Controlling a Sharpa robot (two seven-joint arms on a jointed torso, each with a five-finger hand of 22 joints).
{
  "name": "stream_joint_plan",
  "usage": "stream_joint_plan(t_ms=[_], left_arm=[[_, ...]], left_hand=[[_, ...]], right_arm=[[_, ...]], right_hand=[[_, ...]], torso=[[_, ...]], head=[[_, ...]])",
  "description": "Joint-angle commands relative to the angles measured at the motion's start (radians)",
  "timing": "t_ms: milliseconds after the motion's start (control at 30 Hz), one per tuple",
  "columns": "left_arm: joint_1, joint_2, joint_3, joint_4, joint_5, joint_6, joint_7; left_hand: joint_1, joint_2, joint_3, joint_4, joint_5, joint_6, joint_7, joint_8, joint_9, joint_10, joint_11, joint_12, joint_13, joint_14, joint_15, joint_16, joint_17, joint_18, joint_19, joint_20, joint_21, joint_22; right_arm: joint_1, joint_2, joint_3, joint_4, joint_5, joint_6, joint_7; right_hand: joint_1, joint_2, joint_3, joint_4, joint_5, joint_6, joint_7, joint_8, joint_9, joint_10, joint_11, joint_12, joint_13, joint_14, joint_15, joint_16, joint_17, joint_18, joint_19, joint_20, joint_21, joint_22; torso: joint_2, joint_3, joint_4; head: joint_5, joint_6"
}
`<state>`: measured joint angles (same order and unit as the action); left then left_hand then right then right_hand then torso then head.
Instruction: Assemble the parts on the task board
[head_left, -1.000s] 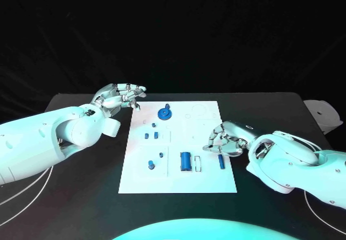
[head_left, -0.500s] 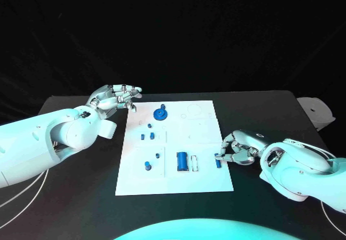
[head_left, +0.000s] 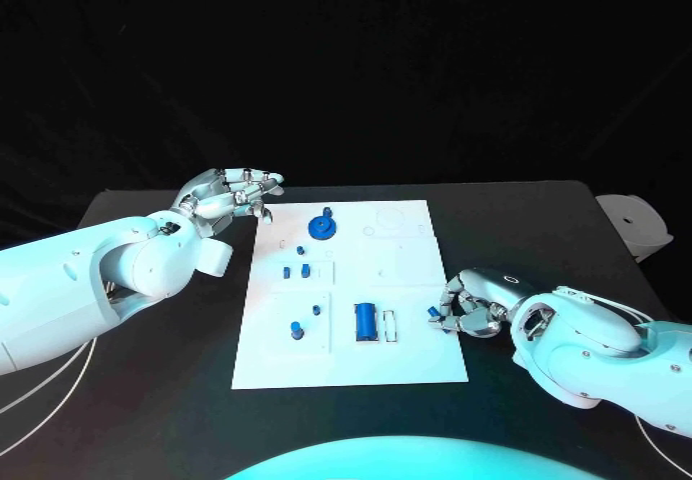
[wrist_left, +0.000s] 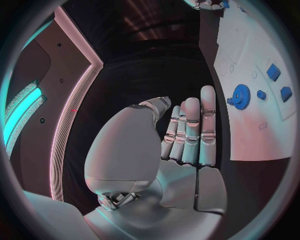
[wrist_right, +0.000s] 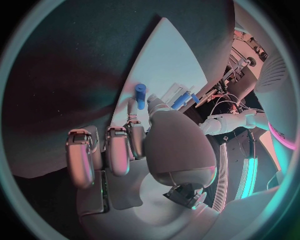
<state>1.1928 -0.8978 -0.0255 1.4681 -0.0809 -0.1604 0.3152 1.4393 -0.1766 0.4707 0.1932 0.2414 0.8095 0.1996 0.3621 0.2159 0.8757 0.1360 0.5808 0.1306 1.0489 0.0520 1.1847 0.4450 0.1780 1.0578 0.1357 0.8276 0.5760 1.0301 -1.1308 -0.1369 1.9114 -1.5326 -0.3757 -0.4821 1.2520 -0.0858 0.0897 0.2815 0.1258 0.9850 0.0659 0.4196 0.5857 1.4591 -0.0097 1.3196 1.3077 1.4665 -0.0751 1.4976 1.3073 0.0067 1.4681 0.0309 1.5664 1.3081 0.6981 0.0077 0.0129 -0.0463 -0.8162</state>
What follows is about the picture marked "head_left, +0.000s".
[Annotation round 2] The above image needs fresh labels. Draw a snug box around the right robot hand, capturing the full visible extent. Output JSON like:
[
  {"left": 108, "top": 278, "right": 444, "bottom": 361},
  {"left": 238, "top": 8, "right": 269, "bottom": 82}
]
[{"left": 425, "top": 267, "right": 538, "bottom": 339}]

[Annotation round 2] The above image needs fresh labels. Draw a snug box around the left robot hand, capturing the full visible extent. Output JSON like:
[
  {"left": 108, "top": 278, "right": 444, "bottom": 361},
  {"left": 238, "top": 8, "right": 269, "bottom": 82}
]
[{"left": 170, "top": 167, "right": 287, "bottom": 239}]

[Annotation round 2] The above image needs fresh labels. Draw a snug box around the white task board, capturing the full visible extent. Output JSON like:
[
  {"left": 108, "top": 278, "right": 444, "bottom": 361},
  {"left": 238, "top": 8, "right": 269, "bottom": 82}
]
[{"left": 230, "top": 199, "right": 470, "bottom": 390}]

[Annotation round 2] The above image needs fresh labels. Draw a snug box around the blue gear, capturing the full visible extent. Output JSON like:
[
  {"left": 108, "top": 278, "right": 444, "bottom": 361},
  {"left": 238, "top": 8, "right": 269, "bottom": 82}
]
[{"left": 307, "top": 215, "right": 340, "bottom": 240}]

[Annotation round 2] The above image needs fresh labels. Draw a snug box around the blue long cylinder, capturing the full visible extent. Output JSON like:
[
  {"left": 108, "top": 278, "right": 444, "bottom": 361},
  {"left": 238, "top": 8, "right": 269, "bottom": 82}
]
[{"left": 353, "top": 302, "right": 379, "bottom": 343}]

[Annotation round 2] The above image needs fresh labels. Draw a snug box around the white rounded housing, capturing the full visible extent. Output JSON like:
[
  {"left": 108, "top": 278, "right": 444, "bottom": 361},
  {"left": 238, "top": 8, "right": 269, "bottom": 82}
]
[{"left": 594, "top": 193, "right": 676, "bottom": 264}]

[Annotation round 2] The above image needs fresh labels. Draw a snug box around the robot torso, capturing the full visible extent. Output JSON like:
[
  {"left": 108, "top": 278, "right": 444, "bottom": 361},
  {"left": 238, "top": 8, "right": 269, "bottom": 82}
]
[{"left": 223, "top": 435, "right": 607, "bottom": 480}]

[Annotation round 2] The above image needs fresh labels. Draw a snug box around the white cable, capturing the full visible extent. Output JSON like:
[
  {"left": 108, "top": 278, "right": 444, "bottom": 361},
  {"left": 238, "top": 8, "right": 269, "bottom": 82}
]
[
  {"left": 633, "top": 415, "right": 679, "bottom": 480},
  {"left": 0, "top": 342, "right": 92, "bottom": 416},
  {"left": 0, "top": 335, "right": 99, "bottom": 459},
  {"left": 558, "top": 285, "right": 657, "bottom": 324}
]

